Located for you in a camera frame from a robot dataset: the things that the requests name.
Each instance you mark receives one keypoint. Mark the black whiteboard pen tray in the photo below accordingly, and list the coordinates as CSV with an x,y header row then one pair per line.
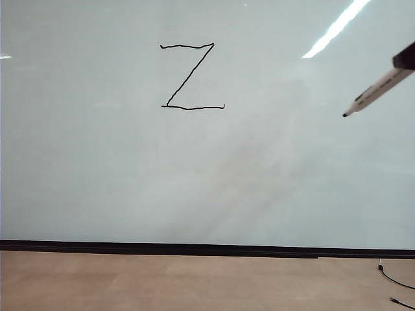
x,y
207,252

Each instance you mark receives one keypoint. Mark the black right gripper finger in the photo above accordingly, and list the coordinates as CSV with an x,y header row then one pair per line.
x,y
405,58

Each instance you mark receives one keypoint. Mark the white black whiteboard marker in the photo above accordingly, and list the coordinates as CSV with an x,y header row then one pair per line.
x,y
373,94

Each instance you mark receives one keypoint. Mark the white whiteboard black frame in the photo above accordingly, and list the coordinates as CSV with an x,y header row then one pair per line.
x,y
129,162

